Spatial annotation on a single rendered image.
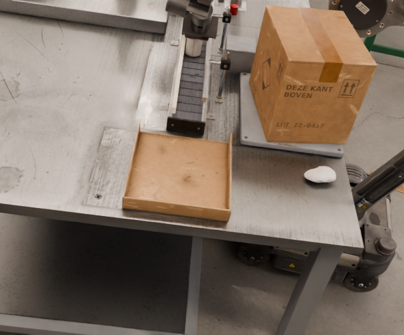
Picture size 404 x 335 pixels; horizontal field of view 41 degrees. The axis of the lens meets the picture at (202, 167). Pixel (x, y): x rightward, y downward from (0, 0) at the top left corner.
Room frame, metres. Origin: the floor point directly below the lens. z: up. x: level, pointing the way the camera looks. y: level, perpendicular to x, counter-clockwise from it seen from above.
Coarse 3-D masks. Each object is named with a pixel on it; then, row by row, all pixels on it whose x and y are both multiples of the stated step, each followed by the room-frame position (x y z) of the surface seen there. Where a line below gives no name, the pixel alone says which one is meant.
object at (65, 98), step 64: (256, 0) 2.18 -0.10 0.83; (0, 64) 1.39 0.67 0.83; (64, 64) 1.46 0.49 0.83; (128, 64) 1.52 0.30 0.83; (0, 128) 1.10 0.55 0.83; (64, 128) 1.15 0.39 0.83; (128, 128) 1.20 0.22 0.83; (0, 192) 0.87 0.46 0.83; (64, 192) 0.91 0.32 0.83; (256, 192) 1.03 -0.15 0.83; (320, 192) 1.07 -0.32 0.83
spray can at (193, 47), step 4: (188, 40) 1.56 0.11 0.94; (192, 40) 1.55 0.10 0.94; (196, 40) 1.55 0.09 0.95; (188, 44) 1.56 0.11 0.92; (192, 44) 1.55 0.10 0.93; (196, 44) 1.55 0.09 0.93; (200, 44) 1.56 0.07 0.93; (188, 48) 1.55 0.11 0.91; (192, 48) 1.55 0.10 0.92; (196, 48) 1.55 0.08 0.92; (200, 48) 1.56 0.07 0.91; (188, 52) 1.55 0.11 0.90; (192, 52) 1.55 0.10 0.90; (196, 52) 1.55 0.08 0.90; (200, 52) 1.57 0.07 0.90; (192, 56) 1.55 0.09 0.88; (196, 56) 1.55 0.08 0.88
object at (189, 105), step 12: (204, 48) 1.62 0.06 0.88; (192, 60) 1.53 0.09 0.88; (204, 60) 1.54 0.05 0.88; (192, 72) 1.46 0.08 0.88; (180, 84) 1.38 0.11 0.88; (192, 84) 1.40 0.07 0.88; (180, 96) 1.32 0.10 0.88; (192, 96) 1.33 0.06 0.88; (180, 108) 1.26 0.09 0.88; (192, 108) 1.27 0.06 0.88; (192, 120) 1.22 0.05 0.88
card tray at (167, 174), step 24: (144, 144) 1.13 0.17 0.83; (168, 144) 1.15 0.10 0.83; (192, 144) 1.17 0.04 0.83; (216, 144) 1.19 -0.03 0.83; (144, 168) 1.04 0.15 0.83; (168, 168) 1.06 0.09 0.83; (192, 168) 1.07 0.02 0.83; (216, 168) 1.09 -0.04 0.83; (144, 192) 0.95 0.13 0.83; (168, 192) 0.97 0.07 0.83; (192, 192) 0.98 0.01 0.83; (216, 192) 1.00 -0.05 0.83; (192, 216) 0.90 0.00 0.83; (216, 216) 0.91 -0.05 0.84
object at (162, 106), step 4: (172, 44) 1.70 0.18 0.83; (176, 44) 1.70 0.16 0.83; (160, 104) 1.33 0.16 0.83; (164, 104) 1.33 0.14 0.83; (168, 104) 1.32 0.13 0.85; (160, 108) 1.31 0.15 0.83; (164, 108) 1.31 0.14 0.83; (168, 108) 1.31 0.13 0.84; (208, 112) 1.33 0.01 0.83; (208, 116) 1.31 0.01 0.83; (212, 116) 1.32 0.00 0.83
